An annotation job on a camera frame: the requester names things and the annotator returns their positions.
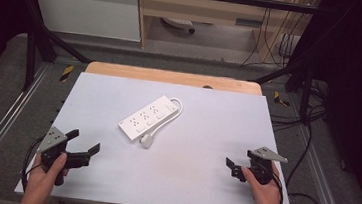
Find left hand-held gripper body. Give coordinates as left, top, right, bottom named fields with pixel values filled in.
left=32, top=125, right=95, bottom=190

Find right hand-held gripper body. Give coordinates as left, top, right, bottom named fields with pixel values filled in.
left=242, top=145, right=290, bottom=188

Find white power strip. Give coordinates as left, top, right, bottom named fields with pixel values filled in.
left=116, top=90, right=182, bottom=147

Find white power cable with plug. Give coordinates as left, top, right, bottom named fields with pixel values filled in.
left=139, top=94, right=185, bottom=153

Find person's right hand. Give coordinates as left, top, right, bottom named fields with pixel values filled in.
left=238, top=159, right=290, bottom=204

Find person's left hand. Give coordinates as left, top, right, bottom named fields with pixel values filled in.
left=20, top=148, right=72, bottom=202

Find yellow black tape strip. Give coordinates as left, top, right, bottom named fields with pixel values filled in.
left=272, top=90, right=292, bottom=108
left=58, top=63, right=75, bottom=84

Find wooden board under table top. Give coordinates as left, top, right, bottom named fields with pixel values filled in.
left=84, top=60, right=266, bottom=97

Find white cabinet panel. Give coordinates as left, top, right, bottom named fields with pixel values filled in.
left=25, top=0, right=146, bottom=43

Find white chair base with castor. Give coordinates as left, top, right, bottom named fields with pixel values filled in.
left=160, top=16, right=198, bottom=35

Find light wooden desk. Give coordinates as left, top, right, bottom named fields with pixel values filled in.
left=129, top=0, right=317, bottom=66

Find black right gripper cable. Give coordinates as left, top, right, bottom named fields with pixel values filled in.
left=269, top=172, right=288, bottom=204

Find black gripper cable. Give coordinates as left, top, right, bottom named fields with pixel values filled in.
left=269, top=172, right=288, bottom=204
left=19, top=132, right=48, bottom=194

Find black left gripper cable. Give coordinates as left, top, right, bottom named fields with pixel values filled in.
left=19, top=132, right=48, bottom=194

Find aluminium floor rail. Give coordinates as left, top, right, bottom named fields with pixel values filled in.
left=288, top=121, right=360, bottom=204
left=0, top=58, right=51, bottom=197

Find hanging black cables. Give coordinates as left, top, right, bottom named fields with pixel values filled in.
left=240, top=0, right=310, bottom=74

